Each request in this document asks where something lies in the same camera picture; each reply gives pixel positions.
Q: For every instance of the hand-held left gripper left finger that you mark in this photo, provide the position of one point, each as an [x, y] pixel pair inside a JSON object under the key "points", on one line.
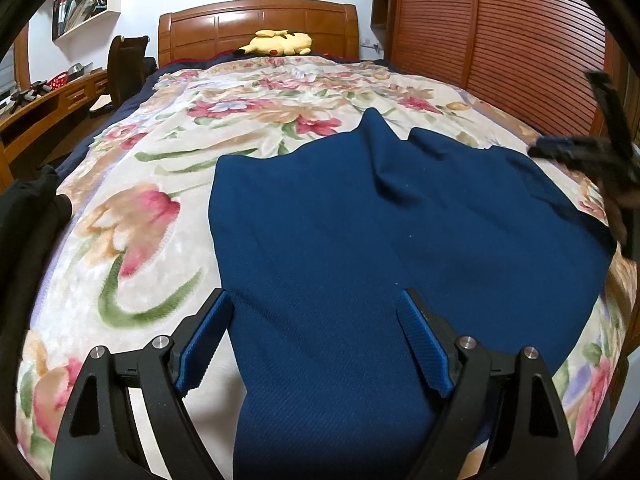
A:
{"points": [[202, 345]]}

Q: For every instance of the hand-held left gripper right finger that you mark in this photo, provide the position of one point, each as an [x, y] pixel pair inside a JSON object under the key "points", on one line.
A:
{"points": [[425, 345]]}

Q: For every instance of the wooden bed headboard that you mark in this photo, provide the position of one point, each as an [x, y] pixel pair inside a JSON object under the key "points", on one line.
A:
{"points": [[250, 20]]}

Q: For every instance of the floral blanket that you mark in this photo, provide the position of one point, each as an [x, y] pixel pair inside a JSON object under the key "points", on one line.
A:
{"points": [[165, 180]]}

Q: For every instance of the wooden louvered wardrobe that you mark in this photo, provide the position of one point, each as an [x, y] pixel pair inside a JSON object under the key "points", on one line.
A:
{"points": [[500, 35]]}

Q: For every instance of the dark wooden chair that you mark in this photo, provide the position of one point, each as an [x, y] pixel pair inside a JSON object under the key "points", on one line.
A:
{"points": [[125, 70]]}

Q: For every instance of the black cloth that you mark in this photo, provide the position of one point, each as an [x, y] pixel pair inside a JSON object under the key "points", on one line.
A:
{"points": [[27, 220]]}

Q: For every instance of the wooden desk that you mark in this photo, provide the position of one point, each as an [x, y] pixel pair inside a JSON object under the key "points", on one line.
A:
{"points": [[35, 115]]}

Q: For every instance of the red basket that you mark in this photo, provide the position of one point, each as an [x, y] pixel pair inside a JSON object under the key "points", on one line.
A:
{"points": [[59, 80]]}

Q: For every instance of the blue suit jacket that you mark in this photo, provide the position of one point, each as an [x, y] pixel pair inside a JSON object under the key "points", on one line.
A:
{"points": [[350, 240]]}

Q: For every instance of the yellow plush toy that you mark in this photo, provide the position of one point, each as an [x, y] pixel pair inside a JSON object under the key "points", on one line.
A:
{"points": [[280, 42]]}

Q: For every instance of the white wall shelf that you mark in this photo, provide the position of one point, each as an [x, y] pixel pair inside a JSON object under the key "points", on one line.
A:
{"points": [[95, 2]]}

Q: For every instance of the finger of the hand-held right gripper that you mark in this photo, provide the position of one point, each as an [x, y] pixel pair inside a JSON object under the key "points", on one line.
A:
{"points": [[560, 149]]}

